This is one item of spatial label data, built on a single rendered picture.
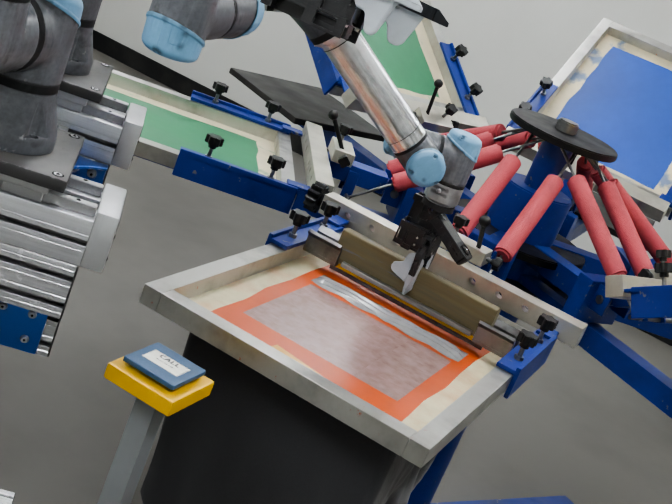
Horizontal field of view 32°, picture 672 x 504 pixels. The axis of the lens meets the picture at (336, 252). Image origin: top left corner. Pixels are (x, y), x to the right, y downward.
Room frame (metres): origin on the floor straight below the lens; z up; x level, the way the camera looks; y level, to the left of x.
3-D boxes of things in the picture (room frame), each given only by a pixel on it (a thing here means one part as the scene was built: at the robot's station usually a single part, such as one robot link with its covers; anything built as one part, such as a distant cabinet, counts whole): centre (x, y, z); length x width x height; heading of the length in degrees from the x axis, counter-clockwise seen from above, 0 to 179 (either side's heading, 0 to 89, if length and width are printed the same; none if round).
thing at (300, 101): (3.71, -0.01, 0.91); 1.34 x 0.41 x 0.08; 41
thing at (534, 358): (2.35, -0.45, 0.97); 0.30 x 0.05 x 0.07; 161
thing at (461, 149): (2.41, -0.16, 1.31); 0.09 x 0.08 x 0.11; 103
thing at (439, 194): (2.41, -0.16, 1.23); 0.08 x 0.08 x 0.05
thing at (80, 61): (2.10, 0.62, 1.31); 0.15 x 0.15 x 0.10
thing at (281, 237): (2.52, 0.08, 0.97); 0.30 x 0.05 x 0.07; 161
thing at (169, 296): (2.21, -0.11, 0.97); 0.79 x 0.58 x 0.04; 161
